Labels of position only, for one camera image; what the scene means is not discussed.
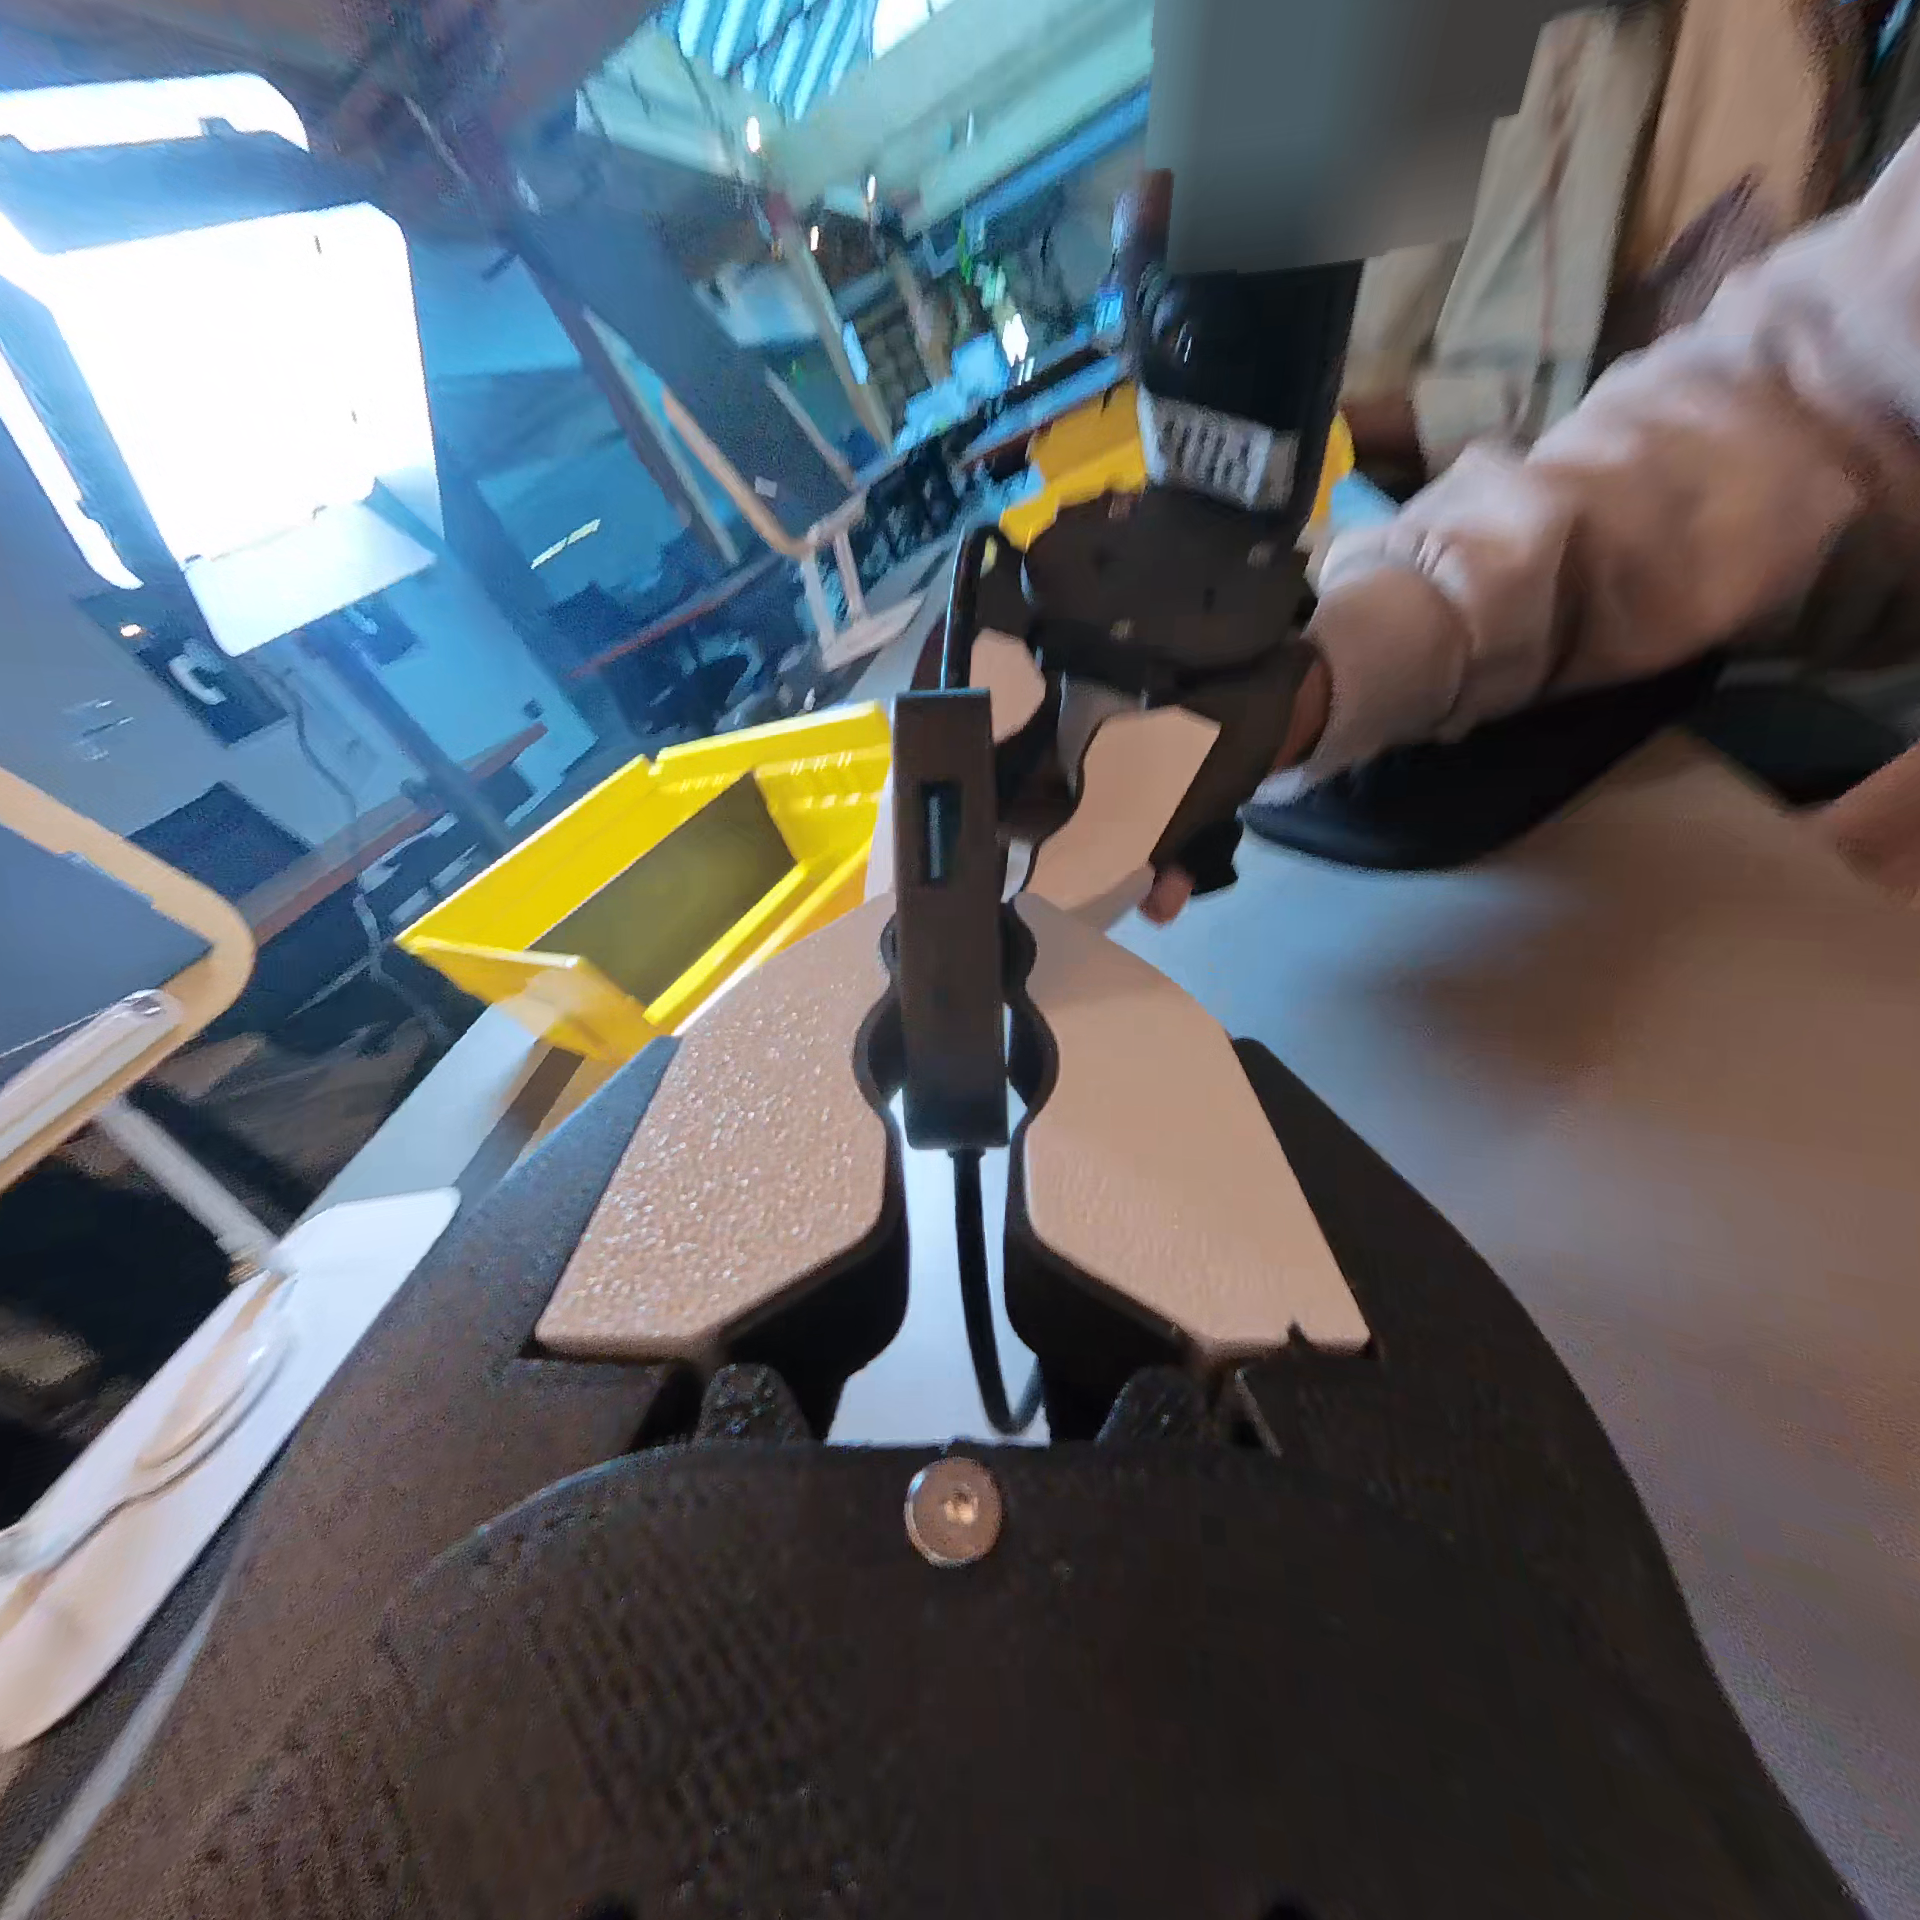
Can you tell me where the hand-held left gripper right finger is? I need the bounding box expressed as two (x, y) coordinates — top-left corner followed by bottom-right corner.
(1002, 894), (1372, 1394)

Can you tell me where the white board stand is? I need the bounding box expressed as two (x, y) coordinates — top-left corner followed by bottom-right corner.
(0, 988), (466, 1753)

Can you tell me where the bright window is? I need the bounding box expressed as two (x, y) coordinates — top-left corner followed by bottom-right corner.
(0, 76), (444, 657)

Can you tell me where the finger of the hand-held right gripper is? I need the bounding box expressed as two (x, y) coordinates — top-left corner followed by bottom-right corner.
(972, 629), (1056, 747)
(1032, 705), (1227, 920)

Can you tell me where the black wall sign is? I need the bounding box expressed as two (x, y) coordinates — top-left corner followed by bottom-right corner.
(127, 599), (287, 747)

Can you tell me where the person's beige top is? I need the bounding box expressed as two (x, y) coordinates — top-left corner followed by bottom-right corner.
(1350, 0), (1920, 466)

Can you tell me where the yellow plastic bin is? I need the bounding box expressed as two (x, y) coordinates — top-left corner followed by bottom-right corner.
(998, 382), (1358, 552)
(396, 701), (896, 1059)

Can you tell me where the person's right hand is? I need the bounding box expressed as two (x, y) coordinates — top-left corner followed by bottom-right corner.
(1137, 653), (1340, 924)

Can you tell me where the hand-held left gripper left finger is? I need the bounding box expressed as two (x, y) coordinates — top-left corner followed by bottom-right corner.
(534, 912), (912, 1388)

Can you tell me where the thick smooth black cable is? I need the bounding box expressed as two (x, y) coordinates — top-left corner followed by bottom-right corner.
(936, 526), (1048, 1436)

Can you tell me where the black bin divider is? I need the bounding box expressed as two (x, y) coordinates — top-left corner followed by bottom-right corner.
(532, 777), (801, 1008)

